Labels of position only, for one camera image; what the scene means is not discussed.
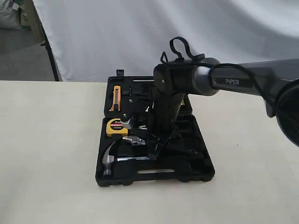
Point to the wrist camera with black bracket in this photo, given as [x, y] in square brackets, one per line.
[134, 110]

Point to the black plastic tool case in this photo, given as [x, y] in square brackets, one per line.
[181, 168]

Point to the yellow tape measure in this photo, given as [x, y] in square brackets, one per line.
[114, 126]

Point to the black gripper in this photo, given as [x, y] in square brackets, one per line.
[161, 127]

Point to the black backdrop stand pole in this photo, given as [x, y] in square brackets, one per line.
[42, 39]

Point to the white backdrop cloth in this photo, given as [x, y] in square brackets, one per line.
[91, 39]

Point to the white sack in background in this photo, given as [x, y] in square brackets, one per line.
[9, 15]

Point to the orange utility knife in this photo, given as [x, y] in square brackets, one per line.
[116, 102]

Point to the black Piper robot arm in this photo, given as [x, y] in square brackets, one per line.
[277, 82]

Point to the claw hammer black grip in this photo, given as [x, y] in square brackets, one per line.
[108, 160]

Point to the adjustable wrench black handle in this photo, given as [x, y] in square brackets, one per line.
[135, 141]

